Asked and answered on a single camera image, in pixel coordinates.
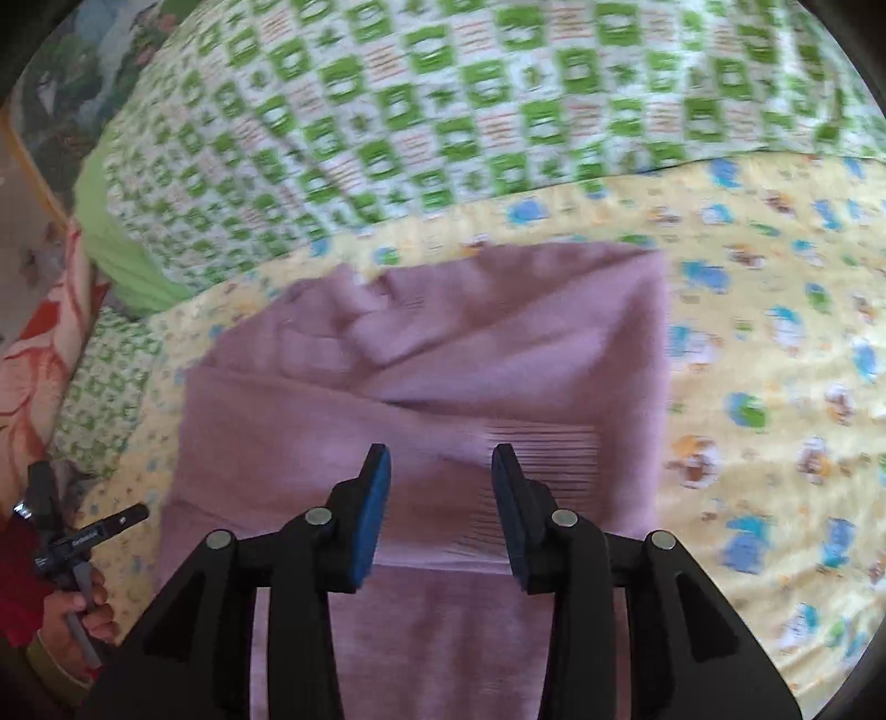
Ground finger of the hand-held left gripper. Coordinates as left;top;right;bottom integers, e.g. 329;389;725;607
26;460;58;534
93;504;150;539

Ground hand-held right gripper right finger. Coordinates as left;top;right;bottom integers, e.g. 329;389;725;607
490;443;821;720

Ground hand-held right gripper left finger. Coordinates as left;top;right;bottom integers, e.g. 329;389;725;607
79;443;392;720

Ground purple knit sweater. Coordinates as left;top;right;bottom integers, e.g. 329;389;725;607
153;244;674;720

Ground person's left forearm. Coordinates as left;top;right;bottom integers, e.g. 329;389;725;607
20;630;105;700

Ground person's left hand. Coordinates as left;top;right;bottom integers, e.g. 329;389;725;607
38;564;120;648

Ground red cloth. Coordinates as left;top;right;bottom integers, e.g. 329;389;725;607
0;529;53;645

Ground red white floral blanket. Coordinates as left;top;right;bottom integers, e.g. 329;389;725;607
0;214;115;500

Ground green checked pillow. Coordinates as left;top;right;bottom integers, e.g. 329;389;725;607
51;308;163;482

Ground yellow bear print blanket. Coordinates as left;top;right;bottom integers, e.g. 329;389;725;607
69;153;886;714

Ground green checked quilt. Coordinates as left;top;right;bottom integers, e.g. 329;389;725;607
73;0;886;312

